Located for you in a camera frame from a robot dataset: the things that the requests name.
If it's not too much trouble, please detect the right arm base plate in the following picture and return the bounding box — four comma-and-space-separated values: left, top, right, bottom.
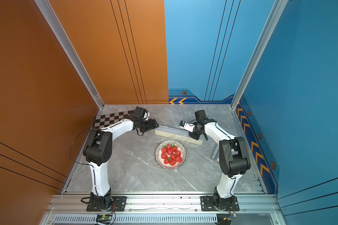
200, 195, 240, 212

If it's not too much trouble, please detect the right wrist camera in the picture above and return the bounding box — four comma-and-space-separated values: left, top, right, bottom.
179, 121, 195, 132

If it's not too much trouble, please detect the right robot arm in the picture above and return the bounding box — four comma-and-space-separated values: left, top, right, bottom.
180, 110, 251, 212

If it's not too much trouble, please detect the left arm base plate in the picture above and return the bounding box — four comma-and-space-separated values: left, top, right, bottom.
86, 196, 127, 212

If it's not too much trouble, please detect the circuit board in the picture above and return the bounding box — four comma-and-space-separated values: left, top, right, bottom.
95, 214, 114, 225
221, 212, 237, 224

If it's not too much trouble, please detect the right circuit board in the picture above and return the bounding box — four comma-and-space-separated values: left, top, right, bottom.
221, 212, 237, 224

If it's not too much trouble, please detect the black white chessboard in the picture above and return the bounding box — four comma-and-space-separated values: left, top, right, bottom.
92, 110, 134, 129

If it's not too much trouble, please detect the striped ceramic plate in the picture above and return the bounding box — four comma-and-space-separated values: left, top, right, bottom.
155, 140, 187, 169

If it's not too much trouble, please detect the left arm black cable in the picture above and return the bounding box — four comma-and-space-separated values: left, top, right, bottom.
69, 129, 94, 167

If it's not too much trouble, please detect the cream plastic wrap dispenser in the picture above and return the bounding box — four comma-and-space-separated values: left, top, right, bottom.
155, 126, 205, 145

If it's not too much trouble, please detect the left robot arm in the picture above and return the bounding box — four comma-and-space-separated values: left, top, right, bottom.
81, 107, 159, 212

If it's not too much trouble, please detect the left circuit board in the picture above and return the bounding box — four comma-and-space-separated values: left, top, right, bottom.
95, 214, 114, 225

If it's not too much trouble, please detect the grey cylindrical marker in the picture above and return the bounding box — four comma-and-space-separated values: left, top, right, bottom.
211, 145, 219, 160

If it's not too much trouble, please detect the aluminium front rail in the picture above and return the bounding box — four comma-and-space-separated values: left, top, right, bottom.
41, 192, 286, 225

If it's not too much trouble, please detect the red strawberries pile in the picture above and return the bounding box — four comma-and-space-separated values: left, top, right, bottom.
159, 143, 183, 167

